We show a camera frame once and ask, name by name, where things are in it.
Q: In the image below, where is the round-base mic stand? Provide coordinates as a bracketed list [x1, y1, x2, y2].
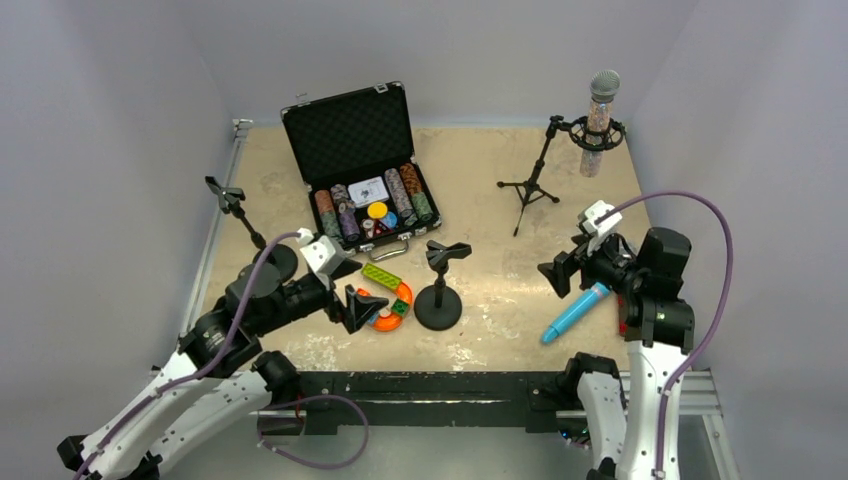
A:
[204, 176, 299, 281]
[413, 240, 472, 331]

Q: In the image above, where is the black tripod shock-mount stand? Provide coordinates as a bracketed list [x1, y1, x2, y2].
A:
[496, 113, 627, 238]

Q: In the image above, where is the glitter microphone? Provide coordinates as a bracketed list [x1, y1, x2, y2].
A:
[580, 69, 620, 178]

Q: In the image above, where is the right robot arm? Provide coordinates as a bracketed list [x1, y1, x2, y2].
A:
[537, 227, 694, 479]

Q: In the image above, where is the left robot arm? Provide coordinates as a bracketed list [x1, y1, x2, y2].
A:
[57, 246, 388, 479]

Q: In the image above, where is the blue microphone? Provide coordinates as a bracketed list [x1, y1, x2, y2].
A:
[540, 283, 611, 345]

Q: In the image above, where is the orange curved toy track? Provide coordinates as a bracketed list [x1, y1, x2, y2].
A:
[367, 282, 414, 333]

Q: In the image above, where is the dark green toy brick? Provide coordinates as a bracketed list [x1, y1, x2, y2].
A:
[390, 299, 410, 318]

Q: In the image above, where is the lime green toy brick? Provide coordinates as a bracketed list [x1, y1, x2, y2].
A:
[360, 263, 403, 292]

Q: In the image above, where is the yellow poker chip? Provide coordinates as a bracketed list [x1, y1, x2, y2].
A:
[367, 202, 389, 220]

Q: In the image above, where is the red microphone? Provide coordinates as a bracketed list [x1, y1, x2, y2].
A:
[617, 295, 628, 337]

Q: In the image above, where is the black poker chip case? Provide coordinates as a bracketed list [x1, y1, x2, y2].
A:
[279, 81, 443, 255]

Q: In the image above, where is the white card deck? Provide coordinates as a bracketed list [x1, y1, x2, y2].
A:
[347, 176, 390, 208]

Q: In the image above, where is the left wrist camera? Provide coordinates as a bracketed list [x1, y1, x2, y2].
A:
[296, 228, 346, 290]

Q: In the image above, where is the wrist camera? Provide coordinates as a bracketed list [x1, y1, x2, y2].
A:
[296, 228, 346, 290]
[578, 200, 623, 256]

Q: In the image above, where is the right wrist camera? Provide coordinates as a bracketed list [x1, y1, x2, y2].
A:
[578, 200, 623, 256]

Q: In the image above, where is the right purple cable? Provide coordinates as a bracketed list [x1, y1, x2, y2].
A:
[596, 191, 734, 480]

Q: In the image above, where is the black front table rail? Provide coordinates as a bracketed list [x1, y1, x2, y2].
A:
[251, 370, 584, 435]

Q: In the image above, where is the purple loop cable under table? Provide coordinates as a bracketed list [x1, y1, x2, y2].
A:
[256, 395, 370, 472]

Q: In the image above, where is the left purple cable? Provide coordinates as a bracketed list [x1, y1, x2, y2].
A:
[71, 231, 303, 480]

